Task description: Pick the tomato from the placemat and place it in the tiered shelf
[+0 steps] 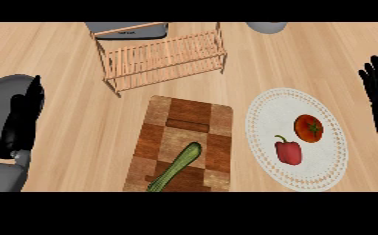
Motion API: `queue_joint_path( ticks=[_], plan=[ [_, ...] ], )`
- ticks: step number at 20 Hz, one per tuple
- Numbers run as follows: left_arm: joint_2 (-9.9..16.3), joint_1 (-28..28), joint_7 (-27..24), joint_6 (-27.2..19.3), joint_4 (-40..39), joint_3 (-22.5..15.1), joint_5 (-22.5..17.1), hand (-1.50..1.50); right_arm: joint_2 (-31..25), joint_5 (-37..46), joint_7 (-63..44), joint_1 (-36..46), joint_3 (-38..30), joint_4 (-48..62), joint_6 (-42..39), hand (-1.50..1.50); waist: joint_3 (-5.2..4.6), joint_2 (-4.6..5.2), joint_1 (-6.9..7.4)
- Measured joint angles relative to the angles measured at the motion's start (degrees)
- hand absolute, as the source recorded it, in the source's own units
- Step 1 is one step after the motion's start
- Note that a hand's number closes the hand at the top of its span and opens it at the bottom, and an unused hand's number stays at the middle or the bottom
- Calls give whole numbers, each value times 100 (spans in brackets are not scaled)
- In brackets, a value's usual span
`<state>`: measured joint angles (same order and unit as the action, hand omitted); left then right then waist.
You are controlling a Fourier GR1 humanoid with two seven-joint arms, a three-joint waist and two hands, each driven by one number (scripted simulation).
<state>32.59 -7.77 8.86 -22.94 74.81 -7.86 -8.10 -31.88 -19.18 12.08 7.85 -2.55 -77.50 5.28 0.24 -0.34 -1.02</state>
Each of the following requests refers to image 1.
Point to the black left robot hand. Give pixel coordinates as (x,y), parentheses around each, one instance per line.
(19,125)

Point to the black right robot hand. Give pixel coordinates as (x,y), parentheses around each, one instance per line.
(369,79)

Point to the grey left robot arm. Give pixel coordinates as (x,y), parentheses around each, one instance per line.
(10,174)

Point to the red tomato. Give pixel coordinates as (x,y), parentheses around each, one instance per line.
(308,128)

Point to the white round placemat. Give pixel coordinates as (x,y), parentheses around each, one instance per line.
(274,115)

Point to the wooden tiered shelf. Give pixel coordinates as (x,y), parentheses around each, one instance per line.
(162,57)

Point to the grey round container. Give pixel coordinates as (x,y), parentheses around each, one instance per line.
(266,27)

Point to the red bell pepper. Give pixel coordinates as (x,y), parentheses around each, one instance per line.
(289,152)

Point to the green cucumber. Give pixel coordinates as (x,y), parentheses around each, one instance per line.
(177,165)

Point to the checkered wooden cutting board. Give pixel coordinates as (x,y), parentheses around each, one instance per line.
(189,119)

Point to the grey flat rectangular object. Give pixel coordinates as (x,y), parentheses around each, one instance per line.
(142,32)

